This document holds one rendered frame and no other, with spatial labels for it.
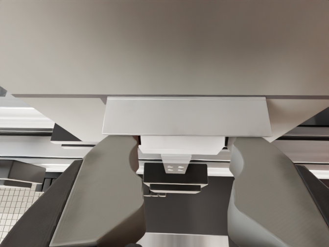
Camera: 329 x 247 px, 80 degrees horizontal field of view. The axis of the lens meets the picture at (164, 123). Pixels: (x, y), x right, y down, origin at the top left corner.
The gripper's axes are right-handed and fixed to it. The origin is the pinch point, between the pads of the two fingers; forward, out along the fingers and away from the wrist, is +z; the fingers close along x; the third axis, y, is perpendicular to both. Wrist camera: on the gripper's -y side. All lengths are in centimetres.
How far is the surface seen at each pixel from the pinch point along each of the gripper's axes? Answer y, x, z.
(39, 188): 36, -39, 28
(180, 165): 12.4, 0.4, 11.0
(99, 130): 2.1, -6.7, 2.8
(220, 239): 11.4, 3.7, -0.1
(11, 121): 4.7, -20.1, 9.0
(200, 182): 20.3, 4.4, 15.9
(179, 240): 11.6, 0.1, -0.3
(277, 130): 1.7, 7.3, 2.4
